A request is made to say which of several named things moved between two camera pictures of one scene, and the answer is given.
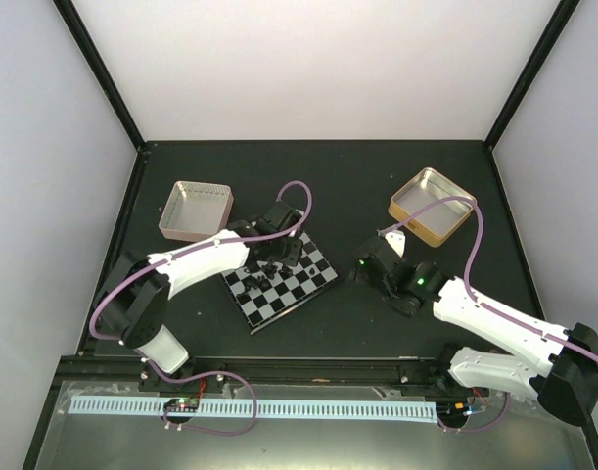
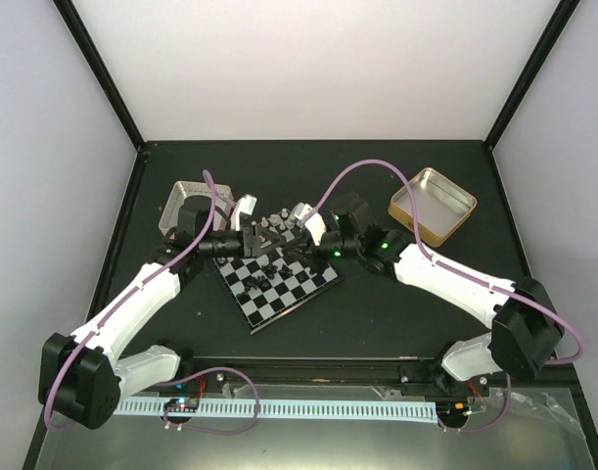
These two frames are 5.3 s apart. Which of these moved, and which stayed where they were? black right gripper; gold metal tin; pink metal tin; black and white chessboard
Moved: black right gripper
Stayed: pink metal tin; black and white chessboard; gold metal tin
